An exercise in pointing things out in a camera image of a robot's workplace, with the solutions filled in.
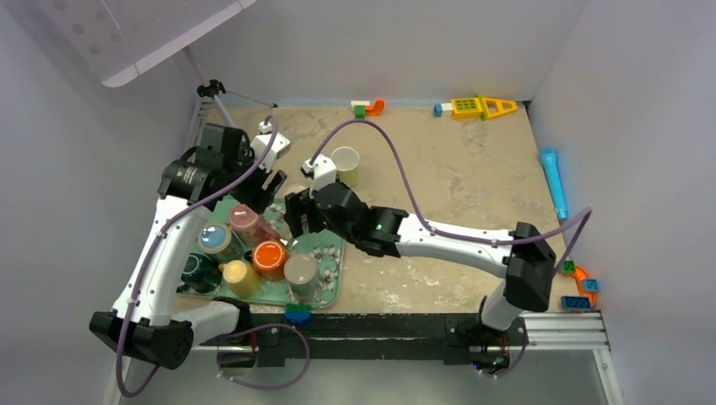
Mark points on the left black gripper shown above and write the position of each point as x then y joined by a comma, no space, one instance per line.
258,197

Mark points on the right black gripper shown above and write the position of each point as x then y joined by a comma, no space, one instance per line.
296,205

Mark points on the pink mug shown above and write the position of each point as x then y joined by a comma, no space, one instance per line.
251,227

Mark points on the orange mug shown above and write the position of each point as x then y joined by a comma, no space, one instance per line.
269,258

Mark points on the cream mug with basket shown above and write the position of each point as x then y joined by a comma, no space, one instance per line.
301,273

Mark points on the lime green mug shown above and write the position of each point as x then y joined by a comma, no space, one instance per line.
347,161

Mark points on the blue butterfly mug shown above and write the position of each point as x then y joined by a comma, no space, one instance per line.
218,242

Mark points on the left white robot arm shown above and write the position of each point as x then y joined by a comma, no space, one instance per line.
226,163

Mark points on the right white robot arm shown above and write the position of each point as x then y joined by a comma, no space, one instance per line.
521,258

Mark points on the yellow mug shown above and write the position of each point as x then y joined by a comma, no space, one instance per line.
241,278

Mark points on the dark green mug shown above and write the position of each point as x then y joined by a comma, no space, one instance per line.
201,274

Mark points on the green floral tray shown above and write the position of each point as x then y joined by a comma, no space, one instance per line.
325,248

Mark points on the blue green toy block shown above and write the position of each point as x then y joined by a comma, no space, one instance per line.
297,314

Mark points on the orange green white toy blocks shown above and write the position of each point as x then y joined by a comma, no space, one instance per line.
363,108

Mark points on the grey tripod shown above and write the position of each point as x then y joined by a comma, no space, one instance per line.
221,105

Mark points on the blue white toy block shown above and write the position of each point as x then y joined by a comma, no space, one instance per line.
443,109

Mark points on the yellow toy phone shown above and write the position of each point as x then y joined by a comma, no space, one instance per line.
481,107

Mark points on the white overhead panel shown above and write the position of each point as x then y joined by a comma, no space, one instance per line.
122,39

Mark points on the blue toy flashlight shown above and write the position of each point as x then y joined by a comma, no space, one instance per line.
549,160

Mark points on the dark blue toy block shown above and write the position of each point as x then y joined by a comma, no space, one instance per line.
576,303

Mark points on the light blue toy block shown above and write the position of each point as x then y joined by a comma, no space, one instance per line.
590,285

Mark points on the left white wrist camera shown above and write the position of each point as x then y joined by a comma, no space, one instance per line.
272,151

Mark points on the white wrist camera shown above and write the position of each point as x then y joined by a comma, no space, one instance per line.
321,170
272,151

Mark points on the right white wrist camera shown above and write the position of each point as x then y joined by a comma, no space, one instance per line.
321,170

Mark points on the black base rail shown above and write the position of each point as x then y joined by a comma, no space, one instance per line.
451,338

